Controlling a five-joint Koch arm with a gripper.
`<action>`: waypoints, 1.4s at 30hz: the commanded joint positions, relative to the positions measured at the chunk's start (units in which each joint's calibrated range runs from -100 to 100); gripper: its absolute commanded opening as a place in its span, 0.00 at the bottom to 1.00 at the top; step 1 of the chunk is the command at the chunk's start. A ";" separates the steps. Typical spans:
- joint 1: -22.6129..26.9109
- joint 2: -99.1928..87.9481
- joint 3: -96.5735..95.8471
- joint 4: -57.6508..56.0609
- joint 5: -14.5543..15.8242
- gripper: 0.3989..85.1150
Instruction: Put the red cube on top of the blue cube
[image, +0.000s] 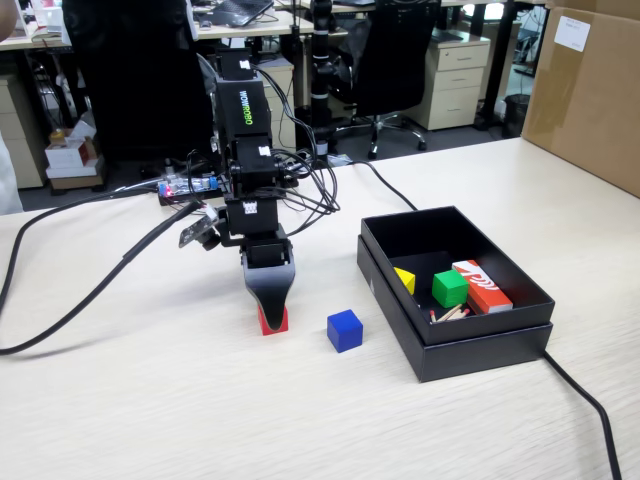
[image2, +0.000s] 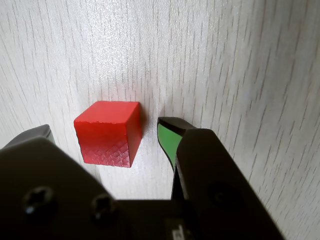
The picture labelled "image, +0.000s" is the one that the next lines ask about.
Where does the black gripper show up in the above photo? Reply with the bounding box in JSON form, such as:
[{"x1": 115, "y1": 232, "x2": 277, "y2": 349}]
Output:
[{"x1": 220, "y1": 225, "x2": 297, "y2": 335}]

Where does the red wooden cube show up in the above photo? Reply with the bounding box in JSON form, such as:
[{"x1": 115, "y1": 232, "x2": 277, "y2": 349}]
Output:
[{"x1": 257, "y1": 303, "x2": 290, "y2": 337}]

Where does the person's bare forearm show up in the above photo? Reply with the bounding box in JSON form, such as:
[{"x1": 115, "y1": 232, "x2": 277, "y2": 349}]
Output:
[{"x1": 0, "y1": 2, "x2": 21, "y2": 42}]

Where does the blue wooden cube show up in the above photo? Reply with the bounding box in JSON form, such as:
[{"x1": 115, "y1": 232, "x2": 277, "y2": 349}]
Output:
[{"x1": 326, "y1": 309, "x2": 364, "y2": 355}]

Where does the green wooden cube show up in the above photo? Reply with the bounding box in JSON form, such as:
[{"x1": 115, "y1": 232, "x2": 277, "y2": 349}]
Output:
[{"x1": 431, "y1": 269, "x2": 470, "y2": 310}]

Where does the controller board with blue connectors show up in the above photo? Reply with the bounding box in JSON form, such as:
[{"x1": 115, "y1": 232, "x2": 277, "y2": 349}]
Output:
[{"x1": 157, "y1": 174, "x2": 224, "y2": 203}]

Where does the yellow wooden wedge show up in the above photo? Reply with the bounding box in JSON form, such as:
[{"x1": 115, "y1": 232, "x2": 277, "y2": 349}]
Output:
[{"x1": 393, "y1": 266, "x2": 417, "y2": 296}]

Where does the black cardboard box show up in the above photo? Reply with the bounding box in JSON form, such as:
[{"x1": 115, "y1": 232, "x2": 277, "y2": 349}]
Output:
[{"x1": 359, "y1": 204, "x2": 557, "y2": 347}]

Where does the black open box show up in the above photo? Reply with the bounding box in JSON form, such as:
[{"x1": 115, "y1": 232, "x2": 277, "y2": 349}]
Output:
[{"x1": 356, "y1": 234, "x2": 555, "y2": 384}]

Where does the orange and white matchbox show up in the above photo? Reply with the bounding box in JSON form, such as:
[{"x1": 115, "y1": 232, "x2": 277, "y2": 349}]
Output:
[{"x1": 451, "y1": 259, "x2": 515, "y2": 316}]

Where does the brown flat carton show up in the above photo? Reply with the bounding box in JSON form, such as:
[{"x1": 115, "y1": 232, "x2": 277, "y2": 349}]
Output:
[{"x1": 47, "y1": 167, "x2": 107, "y2": 194}]

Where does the white carton with red print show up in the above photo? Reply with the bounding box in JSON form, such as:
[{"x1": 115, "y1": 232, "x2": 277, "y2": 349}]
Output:
[{"x1": 44, "y1": 134, "x2": 100, "y2": 170}]

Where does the black pole with white bands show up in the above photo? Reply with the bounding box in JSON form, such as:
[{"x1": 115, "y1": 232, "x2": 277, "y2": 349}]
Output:
[{"x1": 308, "y1": 0, "x2": 335, "y2": 157}]

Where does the black high-back office chair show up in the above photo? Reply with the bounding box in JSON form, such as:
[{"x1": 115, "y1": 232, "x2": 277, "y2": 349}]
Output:
[{"x1": 62, "y1": 0, "x2": 216, "y2": 164}]

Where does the black office chair, star base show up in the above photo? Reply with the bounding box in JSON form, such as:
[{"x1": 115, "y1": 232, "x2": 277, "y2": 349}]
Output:
[{"x1": 335, "y1": 0, "x2": 441, "y2": 160}]

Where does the beige office desk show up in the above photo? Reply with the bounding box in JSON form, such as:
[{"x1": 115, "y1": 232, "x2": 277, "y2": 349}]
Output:
[{"x1": 0, "y1": 7, "x2": 316, "y2": 51}]

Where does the beige three-drawer cabinet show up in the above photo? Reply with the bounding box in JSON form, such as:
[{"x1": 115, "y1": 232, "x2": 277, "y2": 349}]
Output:
[{"x1": 407, "y1": 37, "x2": 492, "y2": 132}]

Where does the black laptop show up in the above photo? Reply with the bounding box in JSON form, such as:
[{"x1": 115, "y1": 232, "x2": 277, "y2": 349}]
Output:
[{"x1": 194, "y1": 0, "x2": 276, "y2": 29}]

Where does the person's white garment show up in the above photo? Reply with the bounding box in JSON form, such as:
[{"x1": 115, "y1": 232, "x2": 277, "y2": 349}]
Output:
[{"x1": 0, "y1": 133, "x2": 25, "y2": 215}]

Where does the black waste bin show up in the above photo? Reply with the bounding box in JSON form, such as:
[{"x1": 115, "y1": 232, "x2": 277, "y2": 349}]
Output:
[{"x1": 502, "y1": 93, "x2": 532, "y2": 140}]

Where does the black-legged office desk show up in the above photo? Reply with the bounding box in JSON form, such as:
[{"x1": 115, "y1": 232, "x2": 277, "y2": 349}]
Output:
[{"x1": 439, "y1": 0, "x2": 549, "y2": 132}]

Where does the pink and white box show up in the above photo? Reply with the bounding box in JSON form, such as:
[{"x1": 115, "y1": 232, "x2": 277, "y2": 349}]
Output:
[{"x1": 29, "y1": 0, "x2": 64, "y2": 36}]

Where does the large brown cardboard box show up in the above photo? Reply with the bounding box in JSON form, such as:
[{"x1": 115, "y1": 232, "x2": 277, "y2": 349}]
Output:
[{"x1": 519, "y1": 0, "x2": 640, "y2": 200}]

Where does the small wrist camera board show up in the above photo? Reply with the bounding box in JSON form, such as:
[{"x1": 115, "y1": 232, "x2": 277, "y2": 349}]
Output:
[{"x1": 178, "y1": 206, "x2": 224, "y2": 252}]

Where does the black servo wire bundle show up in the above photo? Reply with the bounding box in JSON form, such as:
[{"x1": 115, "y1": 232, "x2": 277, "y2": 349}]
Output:
[{"x1": 249, "y1": 62, "x2": 342, "y2": 236}]

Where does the thick black sleeved camera cable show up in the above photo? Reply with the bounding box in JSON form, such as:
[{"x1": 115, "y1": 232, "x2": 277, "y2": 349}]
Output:
[{"x1": 0, "y1": 187, "x2": 211, "y2": 357}]

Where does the thick black power cable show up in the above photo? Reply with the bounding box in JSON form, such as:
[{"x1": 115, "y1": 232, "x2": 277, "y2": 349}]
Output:
[
  {"x1": 349, "y1": 159, "x2": 420, "y2": 213},
  {"x1": 542, "y1": 349, "x2": 624, "y2": 480}
]

